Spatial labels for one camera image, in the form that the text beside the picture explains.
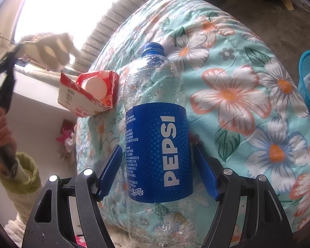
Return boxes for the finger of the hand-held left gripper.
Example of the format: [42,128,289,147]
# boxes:
[0,50,17,109]

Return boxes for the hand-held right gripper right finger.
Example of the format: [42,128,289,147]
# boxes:
[193,144,295,248]

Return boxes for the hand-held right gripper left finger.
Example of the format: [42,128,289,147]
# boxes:
[21,144,123,248]

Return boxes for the clear plastic bottle blue cap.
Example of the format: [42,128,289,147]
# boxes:
[123,42,197,248]

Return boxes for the red and white paper bag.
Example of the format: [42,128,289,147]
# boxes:
[57,70,120,118]

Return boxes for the blue plastic basket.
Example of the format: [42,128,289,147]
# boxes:
[298,50,310,122]

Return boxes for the person's left hand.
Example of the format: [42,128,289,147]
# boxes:
[0,107,17,166]

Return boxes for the white round container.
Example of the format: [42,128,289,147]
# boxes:
[85,77,109,100]

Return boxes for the metal window railing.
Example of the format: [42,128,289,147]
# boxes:
[80,0,158,68]

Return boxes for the floral teal blanket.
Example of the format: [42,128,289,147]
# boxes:
[75,0,310,248]

